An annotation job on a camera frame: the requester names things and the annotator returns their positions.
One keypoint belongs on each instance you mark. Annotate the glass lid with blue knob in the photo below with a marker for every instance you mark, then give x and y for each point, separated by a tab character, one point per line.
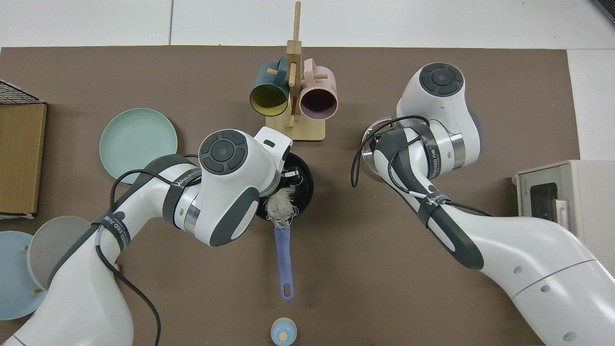
367	154

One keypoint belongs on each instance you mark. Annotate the mint green plate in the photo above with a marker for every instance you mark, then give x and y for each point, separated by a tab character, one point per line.
137	139

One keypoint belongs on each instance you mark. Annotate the grey plate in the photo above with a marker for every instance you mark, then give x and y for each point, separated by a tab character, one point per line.
53	240

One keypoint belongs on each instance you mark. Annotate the light blue plate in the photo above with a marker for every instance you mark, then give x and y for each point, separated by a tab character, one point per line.
14	278

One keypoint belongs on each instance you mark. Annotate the wooden cup stand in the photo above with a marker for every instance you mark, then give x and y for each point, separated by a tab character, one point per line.
307	129

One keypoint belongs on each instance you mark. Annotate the pink cup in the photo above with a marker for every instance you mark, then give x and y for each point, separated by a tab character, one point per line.
318	103

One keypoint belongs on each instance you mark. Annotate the dark teal cup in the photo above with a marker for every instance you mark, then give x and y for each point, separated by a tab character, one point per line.
269	98

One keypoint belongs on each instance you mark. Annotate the brown table cloth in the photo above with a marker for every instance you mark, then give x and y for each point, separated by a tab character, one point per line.
336	269

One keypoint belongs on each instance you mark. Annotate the small blue round thing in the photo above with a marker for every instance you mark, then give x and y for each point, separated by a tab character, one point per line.
283	332

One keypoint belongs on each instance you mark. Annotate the pale toaster oven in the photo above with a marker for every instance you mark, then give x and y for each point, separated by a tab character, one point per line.
581	192

